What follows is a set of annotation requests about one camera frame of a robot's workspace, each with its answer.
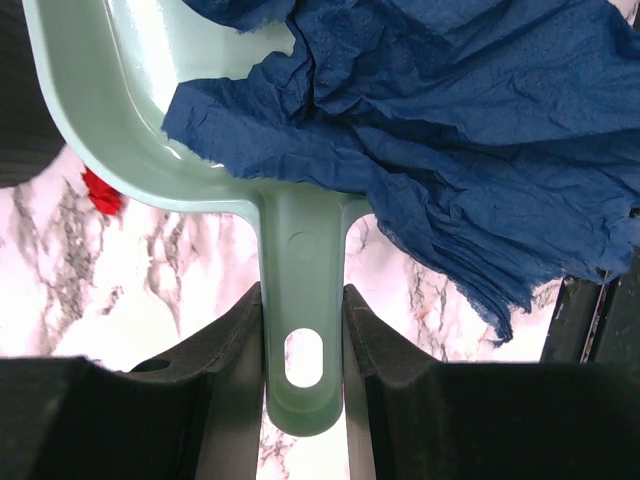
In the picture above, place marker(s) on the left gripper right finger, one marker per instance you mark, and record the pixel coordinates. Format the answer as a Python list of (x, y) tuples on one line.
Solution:
[(410, 416)]

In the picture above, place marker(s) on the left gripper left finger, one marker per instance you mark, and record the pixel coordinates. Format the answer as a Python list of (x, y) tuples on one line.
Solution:
[(191, 412)]

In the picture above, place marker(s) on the dark blue cloth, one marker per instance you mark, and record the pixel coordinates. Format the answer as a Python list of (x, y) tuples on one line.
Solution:
[(497, 142)]

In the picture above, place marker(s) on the green plastic dustpan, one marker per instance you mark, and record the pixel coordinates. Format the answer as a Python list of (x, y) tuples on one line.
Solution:
[(108, 71)]

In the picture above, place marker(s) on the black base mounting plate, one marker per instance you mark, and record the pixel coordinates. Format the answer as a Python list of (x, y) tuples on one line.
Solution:
[(596, 323)]

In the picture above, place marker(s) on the red paper scrap left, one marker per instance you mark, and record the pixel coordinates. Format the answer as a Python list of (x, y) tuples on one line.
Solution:
[(106, 199)]

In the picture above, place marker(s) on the black plastic trash bin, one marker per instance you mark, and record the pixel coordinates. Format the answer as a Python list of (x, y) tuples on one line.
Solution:
[(29, 138)]

